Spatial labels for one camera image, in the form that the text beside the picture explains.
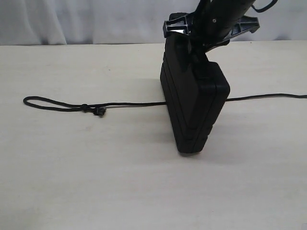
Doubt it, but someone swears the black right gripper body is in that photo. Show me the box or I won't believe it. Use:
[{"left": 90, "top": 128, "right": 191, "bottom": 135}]
[{"left": 163, "top": 13, "right": 260, "bottom": 52}]

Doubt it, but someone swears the black plastic carry case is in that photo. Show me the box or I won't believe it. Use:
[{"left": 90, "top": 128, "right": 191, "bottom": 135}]
[{"left": 160, "top": 36, "right": 230, "bottom": 156}]

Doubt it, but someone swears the black braided rope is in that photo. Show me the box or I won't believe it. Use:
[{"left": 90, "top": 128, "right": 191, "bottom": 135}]
[{"left": 23, "top": 94, "right": 307, "bottom": 118}]

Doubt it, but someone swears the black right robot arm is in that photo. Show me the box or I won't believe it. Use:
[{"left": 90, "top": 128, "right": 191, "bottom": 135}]
[{"left": 163, "top": 0, "right": 260, "bottom": 64}]

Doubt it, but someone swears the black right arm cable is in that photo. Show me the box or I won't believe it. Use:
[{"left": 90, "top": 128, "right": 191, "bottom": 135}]
[{"left": 250, "top": 0, "right": 279, "bottom": 12}]

